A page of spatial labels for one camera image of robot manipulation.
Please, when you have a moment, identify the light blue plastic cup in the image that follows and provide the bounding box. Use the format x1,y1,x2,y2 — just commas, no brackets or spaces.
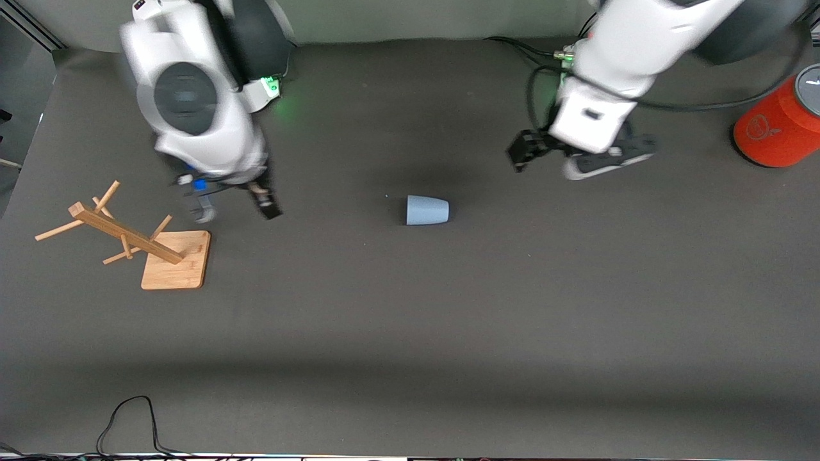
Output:
406,195,450,226

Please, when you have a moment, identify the wooden mug tree rack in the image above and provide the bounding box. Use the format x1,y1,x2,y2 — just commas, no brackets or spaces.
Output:
35,180,211,291

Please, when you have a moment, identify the dark grey table mat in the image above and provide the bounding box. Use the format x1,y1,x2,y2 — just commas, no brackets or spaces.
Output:
0,32,820,457

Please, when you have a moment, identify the orange canister with grey lid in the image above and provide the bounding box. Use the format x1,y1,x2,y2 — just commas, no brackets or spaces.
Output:
732,64,820,169

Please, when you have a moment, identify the black cable bundle on table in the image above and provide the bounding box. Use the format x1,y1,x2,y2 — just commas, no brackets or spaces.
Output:
483,35,566,69

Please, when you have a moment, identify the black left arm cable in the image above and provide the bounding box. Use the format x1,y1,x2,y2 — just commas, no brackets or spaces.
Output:
525,22,809,138

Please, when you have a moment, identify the thin black looped cable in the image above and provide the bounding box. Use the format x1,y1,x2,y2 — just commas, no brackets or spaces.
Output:
95,395,199,459

